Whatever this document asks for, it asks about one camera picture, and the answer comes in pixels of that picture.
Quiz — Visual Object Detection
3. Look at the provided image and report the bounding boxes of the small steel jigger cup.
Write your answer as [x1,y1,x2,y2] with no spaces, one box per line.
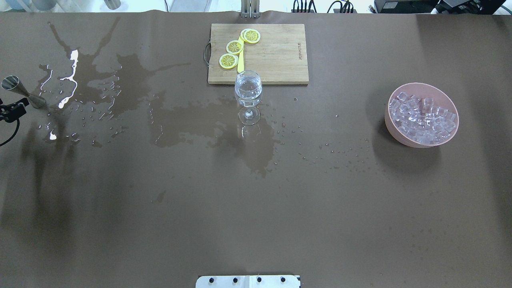
[1,75,46,109]

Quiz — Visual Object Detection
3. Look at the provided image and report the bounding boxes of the clear wine glass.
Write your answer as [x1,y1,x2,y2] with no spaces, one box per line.
[234,70,263,125]

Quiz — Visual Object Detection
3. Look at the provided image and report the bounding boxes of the pink ice bowl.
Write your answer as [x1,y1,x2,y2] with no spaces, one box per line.
[384,82,460,148]

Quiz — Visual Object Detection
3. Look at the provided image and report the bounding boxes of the yellow plastic knife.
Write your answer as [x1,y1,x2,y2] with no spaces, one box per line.
[236,36,245,73]

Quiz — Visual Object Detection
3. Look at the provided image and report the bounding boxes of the bamboo cutting board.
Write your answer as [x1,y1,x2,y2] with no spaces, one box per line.
[207,24,309,84]

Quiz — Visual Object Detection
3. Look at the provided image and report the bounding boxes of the lemon slice middle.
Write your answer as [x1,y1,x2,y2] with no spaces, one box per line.
[226,40,244,55]

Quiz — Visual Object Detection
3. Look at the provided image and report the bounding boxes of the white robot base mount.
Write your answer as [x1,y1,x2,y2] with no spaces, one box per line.
[195,274,302,288]

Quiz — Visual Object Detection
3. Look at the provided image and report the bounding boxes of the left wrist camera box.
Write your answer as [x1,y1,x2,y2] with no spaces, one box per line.
[0,98,30,123]

